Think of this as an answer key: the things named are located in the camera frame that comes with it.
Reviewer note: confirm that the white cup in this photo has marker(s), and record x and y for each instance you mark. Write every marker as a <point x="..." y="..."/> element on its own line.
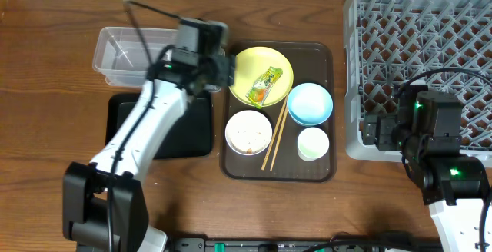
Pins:
<point x="313" y="143"/>

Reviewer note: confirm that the right wooden chopstick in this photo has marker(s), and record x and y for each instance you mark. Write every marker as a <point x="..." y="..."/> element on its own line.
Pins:
<point x="279" y="140"/>

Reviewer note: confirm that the brown plastic serving tray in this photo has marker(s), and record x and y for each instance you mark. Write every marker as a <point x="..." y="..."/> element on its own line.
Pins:
<point x="311" y="62"/>

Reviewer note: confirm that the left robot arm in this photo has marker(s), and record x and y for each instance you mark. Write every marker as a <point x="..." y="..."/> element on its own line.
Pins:
<point x="103" y="205"/>

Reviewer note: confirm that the clear plastic waste bin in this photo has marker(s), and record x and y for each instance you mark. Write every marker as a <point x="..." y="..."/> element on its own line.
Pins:
<point x="129" y="58"/>

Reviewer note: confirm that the black waste tray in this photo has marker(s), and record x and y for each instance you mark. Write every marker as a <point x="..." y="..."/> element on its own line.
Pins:
<point x="191" y="136"/>

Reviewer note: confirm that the left wooden chopstick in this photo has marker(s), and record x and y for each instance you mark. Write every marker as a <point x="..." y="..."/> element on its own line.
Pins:
<point x="273" y="136"/>

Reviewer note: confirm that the white bowl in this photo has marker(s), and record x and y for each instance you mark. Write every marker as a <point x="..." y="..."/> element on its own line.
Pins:
<point x="248" y="132"/>

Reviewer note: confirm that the green snack wrapper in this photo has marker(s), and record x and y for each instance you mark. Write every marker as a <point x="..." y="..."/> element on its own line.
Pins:
<point x="259" y="91"/>

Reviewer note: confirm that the yellow plate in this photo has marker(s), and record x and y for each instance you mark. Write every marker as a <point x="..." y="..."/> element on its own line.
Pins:
<point x="253" y="62"/>

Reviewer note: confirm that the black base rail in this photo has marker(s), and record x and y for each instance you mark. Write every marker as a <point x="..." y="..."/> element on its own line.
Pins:
<point x="202" y="245"/>

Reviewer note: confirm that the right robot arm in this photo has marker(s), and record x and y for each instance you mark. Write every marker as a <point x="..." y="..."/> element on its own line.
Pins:
<point x="425" y="130"/>

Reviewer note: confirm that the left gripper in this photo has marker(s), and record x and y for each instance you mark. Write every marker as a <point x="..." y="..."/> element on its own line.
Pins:
<point x="225" y="70"/>

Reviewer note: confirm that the light blue bowl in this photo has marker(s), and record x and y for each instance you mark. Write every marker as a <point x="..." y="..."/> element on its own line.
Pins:
<point x="310" y="104"/>

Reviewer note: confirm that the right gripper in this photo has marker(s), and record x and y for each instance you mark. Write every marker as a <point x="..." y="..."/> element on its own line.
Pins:
<point x="388" y="123"/>

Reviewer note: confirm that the grey dishwasher rack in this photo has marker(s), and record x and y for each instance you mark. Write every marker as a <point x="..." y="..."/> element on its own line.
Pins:
<point x="444" y="43"/>

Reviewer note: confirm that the wooden chopstick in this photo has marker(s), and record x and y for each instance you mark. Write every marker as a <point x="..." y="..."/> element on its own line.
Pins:
<point x="273" y="136"/>
<point x="279" y="140"/>

